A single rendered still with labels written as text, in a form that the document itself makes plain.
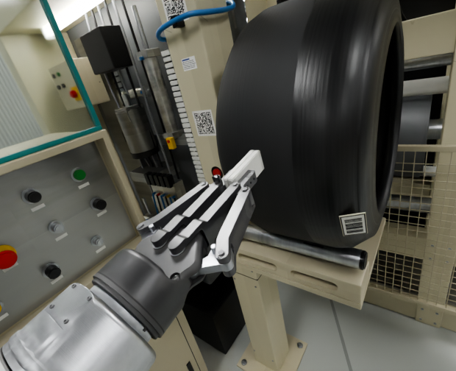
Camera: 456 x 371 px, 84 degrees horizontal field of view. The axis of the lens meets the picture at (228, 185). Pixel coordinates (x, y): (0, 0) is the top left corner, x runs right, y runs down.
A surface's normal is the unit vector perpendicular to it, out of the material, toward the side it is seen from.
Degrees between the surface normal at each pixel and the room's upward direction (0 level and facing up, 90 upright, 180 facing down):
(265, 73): 54
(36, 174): 90
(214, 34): 90
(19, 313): 90
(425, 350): 0
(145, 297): 60
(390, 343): 0
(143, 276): 39
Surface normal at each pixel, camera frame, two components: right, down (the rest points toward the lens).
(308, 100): -0.61, 0.05
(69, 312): -0.29, -0.80
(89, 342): 0.34, -0.50
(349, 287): -0.58, 0.46
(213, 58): 0.79, 0.10
